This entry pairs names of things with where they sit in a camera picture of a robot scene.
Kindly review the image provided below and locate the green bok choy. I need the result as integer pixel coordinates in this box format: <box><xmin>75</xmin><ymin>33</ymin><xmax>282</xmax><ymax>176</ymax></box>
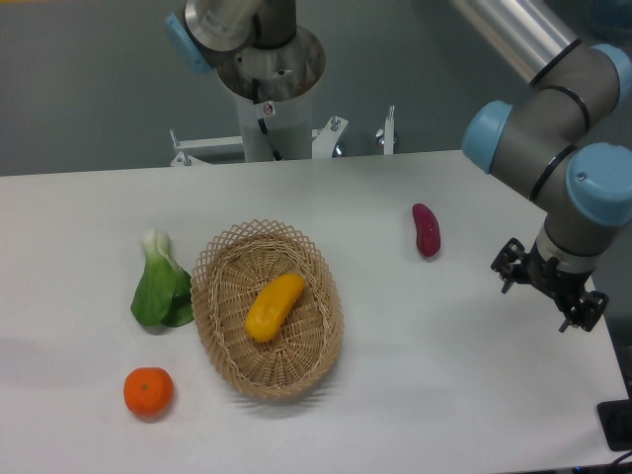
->
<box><xmin>130</xmin><ymin>229</ymin><xmax>194</xmax><ymax>328</ymax></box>

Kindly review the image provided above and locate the orange tangerine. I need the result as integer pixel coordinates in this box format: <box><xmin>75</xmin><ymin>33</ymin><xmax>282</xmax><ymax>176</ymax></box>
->
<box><xmin>122</xmin><ymin>367</ymin><xmax>174</xmax><ymax>418</ymax></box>

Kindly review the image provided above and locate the white metal frame bracket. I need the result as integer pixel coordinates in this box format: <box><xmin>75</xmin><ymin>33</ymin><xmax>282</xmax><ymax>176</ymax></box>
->
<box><xmin>169</xmin><ymin>105</ymin><xmax>399</xmax><ymax>167</ymax></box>

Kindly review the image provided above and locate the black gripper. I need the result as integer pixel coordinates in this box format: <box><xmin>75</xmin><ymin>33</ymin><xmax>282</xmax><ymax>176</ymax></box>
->
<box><xmin>491</xmin><ymin>238</ymin><xmax>608</xmax><ymax>333</ymax></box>

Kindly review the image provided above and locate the black cable on pedestal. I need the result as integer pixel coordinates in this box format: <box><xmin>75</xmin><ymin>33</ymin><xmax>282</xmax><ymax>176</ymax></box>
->
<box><xmin>251</xmin><ymin>77</ymin><xmax>286</xmax><ymax>162</ymax></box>

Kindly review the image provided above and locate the yellow mango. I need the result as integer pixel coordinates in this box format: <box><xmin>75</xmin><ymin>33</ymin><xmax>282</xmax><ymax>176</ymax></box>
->
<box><xmin>244</xmin><ymin>274</ymin><xmax>306</xmax><ymax>343</ymax></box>

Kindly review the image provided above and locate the woven wicker basket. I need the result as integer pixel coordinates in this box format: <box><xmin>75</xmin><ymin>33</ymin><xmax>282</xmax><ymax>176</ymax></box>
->
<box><xmin>191</xmin><ymin>220</ymin><xmax>344</xmax><ymax>399</ymax></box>

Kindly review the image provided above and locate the black device at table edge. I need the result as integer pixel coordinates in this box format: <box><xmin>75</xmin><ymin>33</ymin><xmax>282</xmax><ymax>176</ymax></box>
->
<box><xmin>596</xmin><ymin>399</ymin><xmax>631</xmax><ymax>451</ymax></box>

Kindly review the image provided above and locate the purple sweet potato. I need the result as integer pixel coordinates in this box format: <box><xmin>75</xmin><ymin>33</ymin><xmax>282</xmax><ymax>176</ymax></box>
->
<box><xmin>412</xmin><ymin>203</ymin><xmax>441</xmax><ymax>258</ymax></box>

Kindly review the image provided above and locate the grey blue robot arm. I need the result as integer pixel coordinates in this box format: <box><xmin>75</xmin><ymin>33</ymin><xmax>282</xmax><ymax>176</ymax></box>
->
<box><xmin>165</xmin><ymin>1</ymin><xmax>631</xmax><ymax>331</ymax></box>

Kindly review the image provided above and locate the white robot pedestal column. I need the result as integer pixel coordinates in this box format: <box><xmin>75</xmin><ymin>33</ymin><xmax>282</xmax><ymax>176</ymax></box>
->
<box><xmin>234</xmin><ymin>93</ymin><xmax>312</xmax><ymax>163</ymax></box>

